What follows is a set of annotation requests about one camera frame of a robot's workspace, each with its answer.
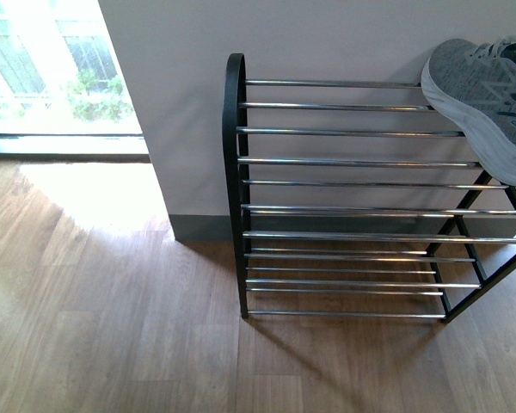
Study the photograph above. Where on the grey knit sneaker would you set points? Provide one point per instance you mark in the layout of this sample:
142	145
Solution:
474	86

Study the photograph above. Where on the black metal shoe rack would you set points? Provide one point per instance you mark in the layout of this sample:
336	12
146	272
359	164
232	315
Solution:
307	236

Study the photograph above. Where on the dark window frame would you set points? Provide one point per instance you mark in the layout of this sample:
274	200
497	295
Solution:
97	148

